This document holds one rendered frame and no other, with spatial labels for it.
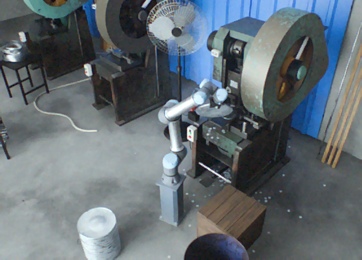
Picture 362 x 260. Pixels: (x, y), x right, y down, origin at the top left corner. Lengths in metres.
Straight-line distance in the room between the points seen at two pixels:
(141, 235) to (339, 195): 1.89
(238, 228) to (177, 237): 0.61
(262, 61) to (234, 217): 1.19
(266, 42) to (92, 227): 1.81
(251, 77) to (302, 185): 1.60
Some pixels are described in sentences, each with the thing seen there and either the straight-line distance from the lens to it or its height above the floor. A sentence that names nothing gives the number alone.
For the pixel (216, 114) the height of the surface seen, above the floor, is 0.88.
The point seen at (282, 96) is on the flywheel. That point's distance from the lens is 2.76.
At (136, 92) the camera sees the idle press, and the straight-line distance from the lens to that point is 4.29.
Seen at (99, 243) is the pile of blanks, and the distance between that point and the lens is 2.75.
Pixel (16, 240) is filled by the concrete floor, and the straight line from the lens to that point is 3.34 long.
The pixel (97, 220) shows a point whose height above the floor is 0.34.
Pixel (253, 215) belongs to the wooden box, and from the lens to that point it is 2.77.
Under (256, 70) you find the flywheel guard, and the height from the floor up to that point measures 1.44.
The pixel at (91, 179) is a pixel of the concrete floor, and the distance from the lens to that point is 3.61.
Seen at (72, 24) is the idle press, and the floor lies 0.70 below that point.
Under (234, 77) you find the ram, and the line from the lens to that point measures 2.85.
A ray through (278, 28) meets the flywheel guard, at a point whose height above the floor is 1.68.
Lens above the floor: 2.45
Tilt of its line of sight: 35 degrees down
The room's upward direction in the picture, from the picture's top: straight up
